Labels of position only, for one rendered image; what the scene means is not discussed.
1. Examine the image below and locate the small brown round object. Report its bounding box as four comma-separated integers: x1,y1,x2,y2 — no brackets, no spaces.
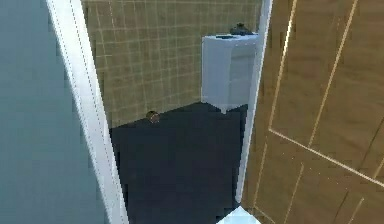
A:
145,110,161,124

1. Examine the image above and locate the dark object on cabinet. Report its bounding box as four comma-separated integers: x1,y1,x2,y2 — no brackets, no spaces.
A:
229,22,255,36

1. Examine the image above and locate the brown wooden room door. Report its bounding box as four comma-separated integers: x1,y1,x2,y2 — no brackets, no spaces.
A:
240,0,384,224

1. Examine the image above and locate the white door frame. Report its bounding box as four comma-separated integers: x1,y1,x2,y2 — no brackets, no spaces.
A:
44,0,274,224

